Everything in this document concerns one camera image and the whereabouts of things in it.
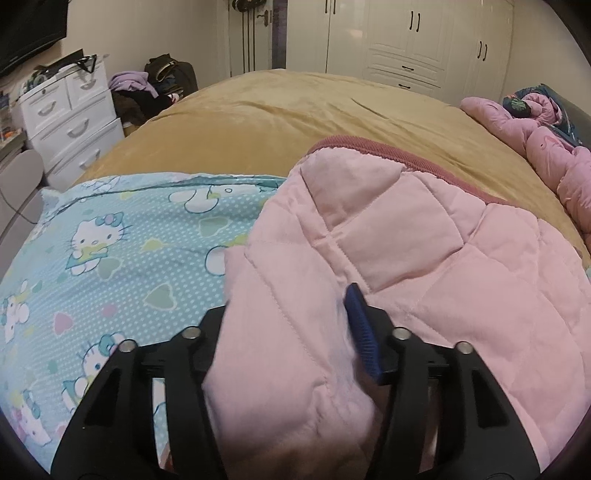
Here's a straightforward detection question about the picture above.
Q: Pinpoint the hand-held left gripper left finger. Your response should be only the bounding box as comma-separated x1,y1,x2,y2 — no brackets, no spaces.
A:
50,307,229,480

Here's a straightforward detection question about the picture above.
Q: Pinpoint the blue cartoon printed blanket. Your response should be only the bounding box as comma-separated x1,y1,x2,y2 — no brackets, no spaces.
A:
0,172,288,462

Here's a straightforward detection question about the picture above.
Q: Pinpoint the black backpack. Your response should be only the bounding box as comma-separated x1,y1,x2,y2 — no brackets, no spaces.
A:
144,54,199,95

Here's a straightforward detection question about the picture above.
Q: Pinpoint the white drawer cabinet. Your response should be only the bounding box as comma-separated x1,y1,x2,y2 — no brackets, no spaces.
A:
18,60,126,193

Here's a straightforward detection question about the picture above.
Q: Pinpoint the purple garment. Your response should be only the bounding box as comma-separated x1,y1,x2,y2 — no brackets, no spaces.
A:
108,71,158,97

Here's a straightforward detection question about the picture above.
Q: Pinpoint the crumpled pink puffer garment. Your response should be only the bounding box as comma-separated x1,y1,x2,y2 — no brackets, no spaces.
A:
459,92,591,246

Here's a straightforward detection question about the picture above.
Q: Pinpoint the white wardrobe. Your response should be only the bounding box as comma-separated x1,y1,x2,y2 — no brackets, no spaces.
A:
286,0,516,100

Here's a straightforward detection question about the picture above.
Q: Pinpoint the grey headboard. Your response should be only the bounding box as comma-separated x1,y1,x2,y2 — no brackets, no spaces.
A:
540,83,591,149

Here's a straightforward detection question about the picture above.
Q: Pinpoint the dark floral cloth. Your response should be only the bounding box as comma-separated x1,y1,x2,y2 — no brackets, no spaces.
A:
502,85,576,148

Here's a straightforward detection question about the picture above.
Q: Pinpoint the dark clothes pile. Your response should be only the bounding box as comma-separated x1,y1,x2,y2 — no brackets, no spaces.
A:
111,88,188,128

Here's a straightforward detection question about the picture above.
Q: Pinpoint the black wall television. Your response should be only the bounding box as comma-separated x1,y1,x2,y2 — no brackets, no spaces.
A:
0,0,70,79

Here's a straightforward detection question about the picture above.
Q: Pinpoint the bed with tan cover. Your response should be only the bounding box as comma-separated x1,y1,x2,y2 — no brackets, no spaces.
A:
71,68,591,269

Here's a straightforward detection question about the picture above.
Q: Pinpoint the white door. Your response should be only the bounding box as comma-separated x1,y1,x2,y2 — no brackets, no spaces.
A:
228,0,274,77

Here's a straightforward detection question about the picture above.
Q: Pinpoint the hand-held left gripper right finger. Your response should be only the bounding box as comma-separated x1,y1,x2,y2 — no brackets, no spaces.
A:
344,282,541,480

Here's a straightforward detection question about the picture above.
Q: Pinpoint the grey desk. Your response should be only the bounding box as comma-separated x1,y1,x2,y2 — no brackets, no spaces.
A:
0,148,47,269

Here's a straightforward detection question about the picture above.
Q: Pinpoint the clutter of small desk items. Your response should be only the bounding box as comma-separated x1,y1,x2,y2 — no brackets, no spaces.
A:
0,88,25,149

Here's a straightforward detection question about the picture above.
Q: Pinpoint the pink quilted jacket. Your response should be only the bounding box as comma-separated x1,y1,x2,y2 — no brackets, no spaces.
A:
205,135,591,480

